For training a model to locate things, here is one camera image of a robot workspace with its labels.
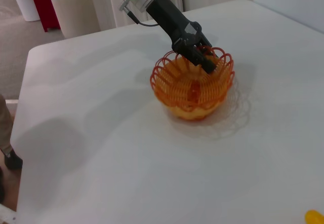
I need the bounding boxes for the person leg beige trousers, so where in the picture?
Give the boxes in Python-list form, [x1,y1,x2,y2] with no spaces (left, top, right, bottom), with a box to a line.
[0,94,14,156]

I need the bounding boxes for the white planter pot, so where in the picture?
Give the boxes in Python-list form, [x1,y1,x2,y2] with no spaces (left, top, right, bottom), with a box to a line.
[10,0,41,22]

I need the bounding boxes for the yellow banana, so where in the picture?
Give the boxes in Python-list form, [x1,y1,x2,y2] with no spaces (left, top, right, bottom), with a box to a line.
[305,210,324,224]

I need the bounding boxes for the black shoe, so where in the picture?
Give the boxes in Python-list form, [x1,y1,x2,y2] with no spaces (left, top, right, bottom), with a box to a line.
[4,149,24,171]

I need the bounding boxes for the white ribbed radiator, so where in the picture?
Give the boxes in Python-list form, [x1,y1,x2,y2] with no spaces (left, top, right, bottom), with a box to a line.
[90,0,184,31]

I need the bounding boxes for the red cabinet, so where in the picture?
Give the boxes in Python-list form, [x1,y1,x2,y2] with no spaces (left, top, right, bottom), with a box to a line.
[26,0,61,32]

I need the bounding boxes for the beige round planter pot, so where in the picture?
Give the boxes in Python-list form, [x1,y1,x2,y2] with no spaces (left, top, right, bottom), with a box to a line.
[50,0,101,39]

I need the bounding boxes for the orange woven plastic basket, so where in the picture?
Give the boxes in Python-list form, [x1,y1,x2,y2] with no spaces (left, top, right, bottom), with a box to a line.
[150,46,235,122]

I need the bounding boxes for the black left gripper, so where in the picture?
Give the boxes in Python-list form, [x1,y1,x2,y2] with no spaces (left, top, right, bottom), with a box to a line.
[146,0,218,74]

